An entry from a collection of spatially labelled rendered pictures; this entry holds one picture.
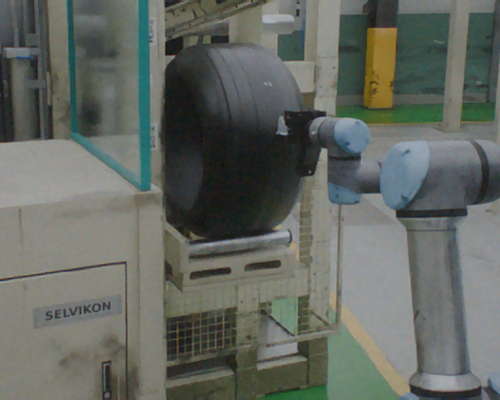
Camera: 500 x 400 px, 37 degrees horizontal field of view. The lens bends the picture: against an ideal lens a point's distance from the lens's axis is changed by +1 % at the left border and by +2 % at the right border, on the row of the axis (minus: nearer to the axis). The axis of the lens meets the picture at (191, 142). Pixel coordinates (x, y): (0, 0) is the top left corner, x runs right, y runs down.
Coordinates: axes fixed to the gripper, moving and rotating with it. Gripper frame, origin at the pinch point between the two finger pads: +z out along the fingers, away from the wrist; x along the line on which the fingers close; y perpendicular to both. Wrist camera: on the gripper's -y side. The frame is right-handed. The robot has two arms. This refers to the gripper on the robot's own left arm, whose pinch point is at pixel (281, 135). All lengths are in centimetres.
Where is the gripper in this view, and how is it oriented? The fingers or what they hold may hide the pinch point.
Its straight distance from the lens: 195.3
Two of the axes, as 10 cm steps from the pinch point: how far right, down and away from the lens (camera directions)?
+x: -9.3, 0.7, -3.6
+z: -3.6, -0.7, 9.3
